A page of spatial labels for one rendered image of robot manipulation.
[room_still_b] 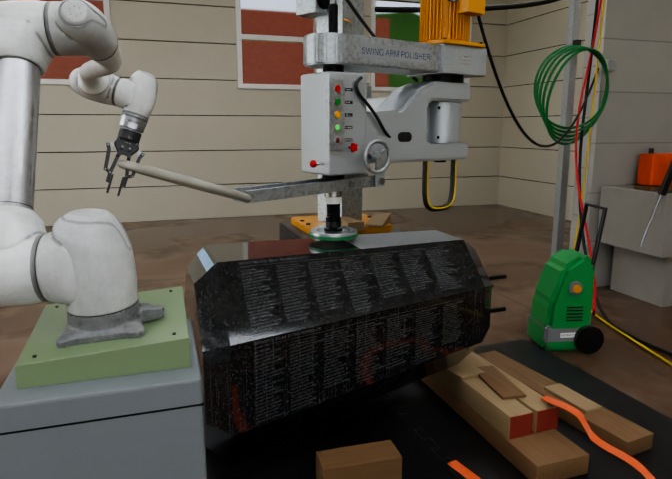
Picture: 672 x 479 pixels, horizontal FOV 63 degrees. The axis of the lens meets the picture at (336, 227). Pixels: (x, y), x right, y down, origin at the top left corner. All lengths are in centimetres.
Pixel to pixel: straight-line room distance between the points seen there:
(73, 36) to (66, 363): 78
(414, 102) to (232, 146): 592
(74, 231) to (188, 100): 703
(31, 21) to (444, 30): 180
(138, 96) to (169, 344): 106
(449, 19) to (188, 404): 209
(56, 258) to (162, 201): 702
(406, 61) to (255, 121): 595
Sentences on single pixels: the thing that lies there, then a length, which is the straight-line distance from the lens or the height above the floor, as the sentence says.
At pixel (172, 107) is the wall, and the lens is 823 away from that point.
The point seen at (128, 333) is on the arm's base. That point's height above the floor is 88.
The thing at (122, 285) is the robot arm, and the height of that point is 98.
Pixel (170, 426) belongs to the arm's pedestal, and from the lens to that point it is 128.
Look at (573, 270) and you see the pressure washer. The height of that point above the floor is 50.
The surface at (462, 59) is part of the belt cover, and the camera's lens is 277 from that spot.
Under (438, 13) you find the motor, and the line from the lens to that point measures 278.
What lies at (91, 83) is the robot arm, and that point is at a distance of 206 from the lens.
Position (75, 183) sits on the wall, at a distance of 833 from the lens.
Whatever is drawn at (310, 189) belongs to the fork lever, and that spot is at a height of 107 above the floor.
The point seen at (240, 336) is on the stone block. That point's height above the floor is 61.
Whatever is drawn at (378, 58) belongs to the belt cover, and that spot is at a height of 161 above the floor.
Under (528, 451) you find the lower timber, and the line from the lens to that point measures 240.
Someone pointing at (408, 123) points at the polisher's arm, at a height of 134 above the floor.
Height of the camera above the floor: 132
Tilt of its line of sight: 10 degrees down
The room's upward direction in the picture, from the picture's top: straight up
